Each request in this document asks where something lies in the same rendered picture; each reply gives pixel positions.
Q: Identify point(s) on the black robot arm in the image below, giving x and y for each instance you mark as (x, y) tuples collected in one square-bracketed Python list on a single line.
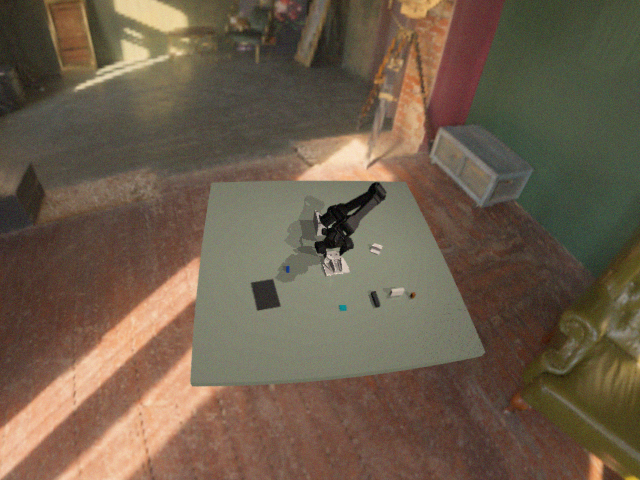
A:
[(338, 214)]

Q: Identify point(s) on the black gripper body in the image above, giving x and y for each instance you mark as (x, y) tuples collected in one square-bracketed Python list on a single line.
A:
[(347, 243)]

